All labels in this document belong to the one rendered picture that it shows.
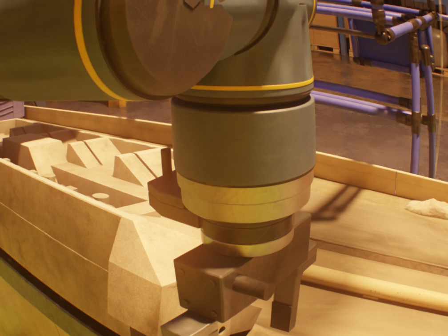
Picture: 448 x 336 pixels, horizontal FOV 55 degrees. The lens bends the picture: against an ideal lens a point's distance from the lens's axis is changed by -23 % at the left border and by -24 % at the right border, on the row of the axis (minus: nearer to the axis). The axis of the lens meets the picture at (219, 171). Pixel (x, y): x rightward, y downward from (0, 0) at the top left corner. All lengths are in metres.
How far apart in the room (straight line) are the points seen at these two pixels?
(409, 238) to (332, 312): 0.33
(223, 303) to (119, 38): 0.26
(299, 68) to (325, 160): 1.03
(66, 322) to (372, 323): 0.54
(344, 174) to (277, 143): 1.02
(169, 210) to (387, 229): 0.76
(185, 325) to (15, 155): 0.81
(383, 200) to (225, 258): 0.91
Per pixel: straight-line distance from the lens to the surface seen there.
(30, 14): 0.23
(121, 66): 0.20
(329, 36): 10.28
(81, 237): 0.71
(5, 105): 2.43
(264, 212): 0.38
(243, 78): 0.35
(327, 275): 0.91
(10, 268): 1.05
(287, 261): 0.47
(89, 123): 2.01
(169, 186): 0.46
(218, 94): 0.35
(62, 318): 0.90
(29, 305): 1.05
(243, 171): 0.37
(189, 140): 0.38
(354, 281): 0.89
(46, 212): 0.79
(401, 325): 0.83
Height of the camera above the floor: 1.26
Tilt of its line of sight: 20 degrees down
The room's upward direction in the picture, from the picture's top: 3 degrees counter-clockwise
